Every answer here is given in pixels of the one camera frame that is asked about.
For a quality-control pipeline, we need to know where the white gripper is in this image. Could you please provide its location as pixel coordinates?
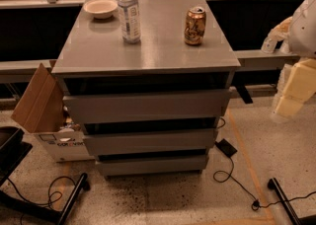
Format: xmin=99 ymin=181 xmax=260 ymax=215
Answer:
xmin=275 ymin=58 xmax=316 ymax=118

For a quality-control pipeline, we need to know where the grey bottom drawer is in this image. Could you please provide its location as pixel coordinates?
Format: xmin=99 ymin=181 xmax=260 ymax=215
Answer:
xmin=96 ymin=155 xmax=208 ymax=177

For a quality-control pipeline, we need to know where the grey drawer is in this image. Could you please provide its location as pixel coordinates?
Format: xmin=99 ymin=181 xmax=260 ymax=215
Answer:
xmin=83 ymin=128 xmax=218 ymax=156
xmin=96 ymin=155 xmax=208 ymax=177
xmin=63 ymin=89 xmax=231 ymax=123

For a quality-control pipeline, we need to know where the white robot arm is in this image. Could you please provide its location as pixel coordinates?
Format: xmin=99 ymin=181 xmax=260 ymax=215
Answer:
xmin=261 ymin=0 xmax=316 ymax=122

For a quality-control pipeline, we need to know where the grey middle drawer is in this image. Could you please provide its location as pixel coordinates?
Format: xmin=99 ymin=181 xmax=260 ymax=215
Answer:
xmin=83 ymin=128 xmax=218 ymax=156

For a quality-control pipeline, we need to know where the grey top drawer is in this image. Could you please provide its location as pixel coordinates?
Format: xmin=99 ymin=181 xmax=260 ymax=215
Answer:
xmin=63 ymin=89 xmax=231 ymax=123

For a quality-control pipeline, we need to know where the grey drawer cabinet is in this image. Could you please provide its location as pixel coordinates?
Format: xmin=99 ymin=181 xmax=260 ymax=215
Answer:
xmin=51 ymin=0 xmax=242 ymax=178

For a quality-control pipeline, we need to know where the open cardboard box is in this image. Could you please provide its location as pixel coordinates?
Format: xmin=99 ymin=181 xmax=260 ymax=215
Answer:
xmin=11 ymin=64 xmax=93 ymax=162

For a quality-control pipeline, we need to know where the left sanitizer pump bottle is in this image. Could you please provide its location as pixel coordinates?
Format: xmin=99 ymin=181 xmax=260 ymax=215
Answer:
xmin=261 ymin=37 xmax=277 ymax=54

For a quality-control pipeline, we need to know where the black power adapter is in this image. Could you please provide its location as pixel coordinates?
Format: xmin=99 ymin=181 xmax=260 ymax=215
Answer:
xmin=215 ymin=139 xmax=237 ymax=158

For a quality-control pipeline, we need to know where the black stand leg right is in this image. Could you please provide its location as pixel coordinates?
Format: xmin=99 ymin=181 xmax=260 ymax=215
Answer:
xmin=268 ymin=178 xmax=316 ymax=225

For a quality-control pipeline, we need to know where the gold drink can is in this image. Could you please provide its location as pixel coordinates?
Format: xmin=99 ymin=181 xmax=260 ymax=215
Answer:
xmin=184 ymin=6 xmax=206 ymax=45

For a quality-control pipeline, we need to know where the clear plastic water bottle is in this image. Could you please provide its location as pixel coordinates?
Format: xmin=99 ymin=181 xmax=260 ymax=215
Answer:
xmin=118 ymin=0 xmax=141 ymax=43

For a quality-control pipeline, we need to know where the white paper bowl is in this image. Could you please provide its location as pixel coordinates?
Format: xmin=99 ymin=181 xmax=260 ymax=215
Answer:
xmin=83 ymin=0 xmax=118 ymax=19

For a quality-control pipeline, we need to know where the black stand left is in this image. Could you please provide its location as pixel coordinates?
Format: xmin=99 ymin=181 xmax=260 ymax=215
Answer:
xmin=0 ymin=126 xmax=89 ymax=225

